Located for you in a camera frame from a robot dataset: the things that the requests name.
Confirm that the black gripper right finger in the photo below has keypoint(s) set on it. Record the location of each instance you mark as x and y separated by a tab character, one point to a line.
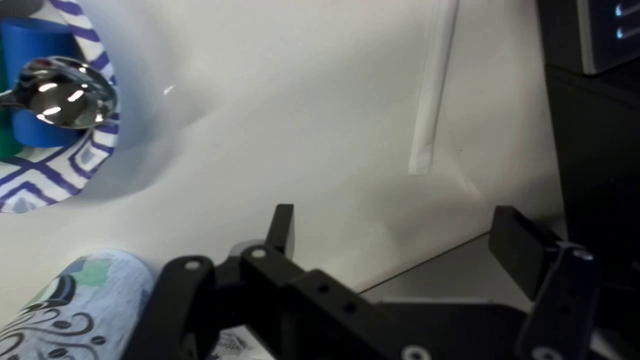
559	277

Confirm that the black coffee machine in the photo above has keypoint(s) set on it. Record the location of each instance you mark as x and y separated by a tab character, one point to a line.
593	76

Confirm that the blue patterned paper plate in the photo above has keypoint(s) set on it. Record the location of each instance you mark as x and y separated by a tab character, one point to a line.
45	164

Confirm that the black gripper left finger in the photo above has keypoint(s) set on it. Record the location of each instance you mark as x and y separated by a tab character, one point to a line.
295	312

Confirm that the metal spoon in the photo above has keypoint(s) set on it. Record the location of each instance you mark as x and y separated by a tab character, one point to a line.
63	92

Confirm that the patterned paper coffee cup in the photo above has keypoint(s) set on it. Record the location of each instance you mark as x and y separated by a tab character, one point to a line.
87	312

